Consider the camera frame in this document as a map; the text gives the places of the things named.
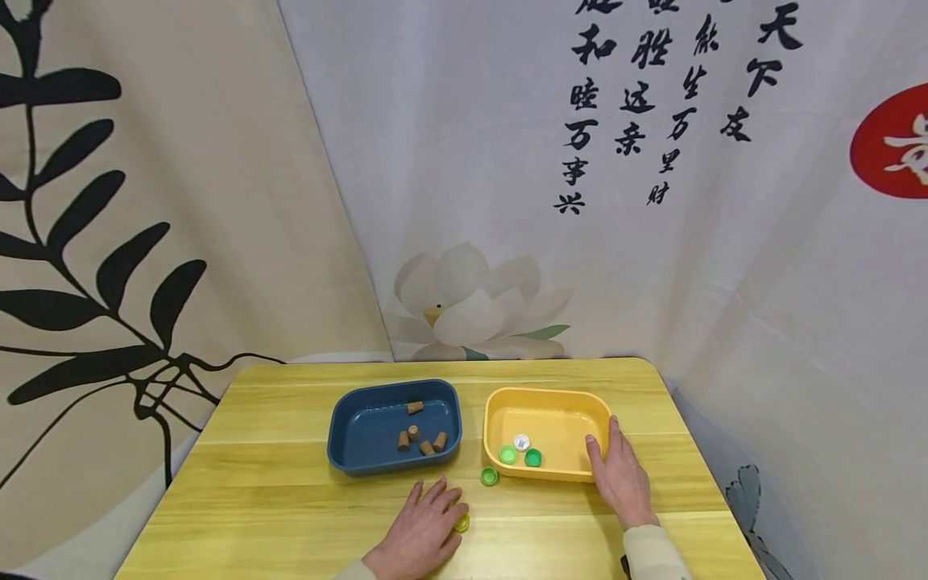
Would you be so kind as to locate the person's right hand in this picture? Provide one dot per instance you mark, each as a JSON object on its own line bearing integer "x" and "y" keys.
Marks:
{"x": 622, "y": 483}

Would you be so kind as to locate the person's right fingers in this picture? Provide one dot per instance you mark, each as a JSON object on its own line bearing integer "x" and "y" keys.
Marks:
{"x": 620, "y": 443}

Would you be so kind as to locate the person's left forearm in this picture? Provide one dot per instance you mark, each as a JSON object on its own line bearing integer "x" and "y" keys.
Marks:
{"x": 355, "y": 570}

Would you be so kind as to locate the black wrist band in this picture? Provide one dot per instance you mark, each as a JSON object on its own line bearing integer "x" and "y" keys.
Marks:
{"x": 624, "y": 564}

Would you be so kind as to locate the person's left index finger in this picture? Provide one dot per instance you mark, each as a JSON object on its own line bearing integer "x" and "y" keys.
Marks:
{"x": 460, "y": 512}

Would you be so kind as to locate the person's right forearm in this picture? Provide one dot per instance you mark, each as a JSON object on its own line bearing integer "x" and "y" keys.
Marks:
{"x": 652, "y": 556}

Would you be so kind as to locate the person's right thumb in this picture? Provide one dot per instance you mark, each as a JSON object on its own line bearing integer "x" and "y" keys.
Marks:
{"x": 594, "y": 453}

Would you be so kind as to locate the person's left little finger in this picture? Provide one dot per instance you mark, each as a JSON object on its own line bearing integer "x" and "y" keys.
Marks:
{"x": 415, "y": 493}

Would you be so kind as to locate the yellow bottle cap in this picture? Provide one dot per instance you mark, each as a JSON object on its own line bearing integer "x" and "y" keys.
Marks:
{"x": 463, "y": 524}

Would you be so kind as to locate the person's left thumb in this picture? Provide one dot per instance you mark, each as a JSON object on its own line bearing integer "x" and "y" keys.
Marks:
{"x": 453, "y": 538}

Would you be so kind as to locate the yellow plastic tray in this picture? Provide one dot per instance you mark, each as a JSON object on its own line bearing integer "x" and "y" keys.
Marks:
{"x": 554, "y": 423}

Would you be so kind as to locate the green bottle cap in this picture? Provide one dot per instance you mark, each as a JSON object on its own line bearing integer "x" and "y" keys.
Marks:
{"x": 507, "y": 455}
{"x": 490, "y": 476}
{"x": 533, "y": 458}

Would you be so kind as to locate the person's left ring finger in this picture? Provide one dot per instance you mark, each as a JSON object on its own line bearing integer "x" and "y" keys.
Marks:
{"x": 437, "y": 490}

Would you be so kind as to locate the person's left hand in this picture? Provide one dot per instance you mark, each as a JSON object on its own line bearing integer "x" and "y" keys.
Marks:
{"x": 417, "y": 536}

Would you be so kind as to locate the white bottle cap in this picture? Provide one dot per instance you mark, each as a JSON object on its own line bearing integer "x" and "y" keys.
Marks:
{"x": 521, "y": 441}

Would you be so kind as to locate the person's left middle finger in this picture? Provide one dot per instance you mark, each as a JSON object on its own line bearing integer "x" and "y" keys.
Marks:
{"x": 452, "y": 498}

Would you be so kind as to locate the blue plastic tray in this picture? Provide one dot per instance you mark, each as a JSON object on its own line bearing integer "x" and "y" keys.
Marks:
{"x": 362, "y": 435}

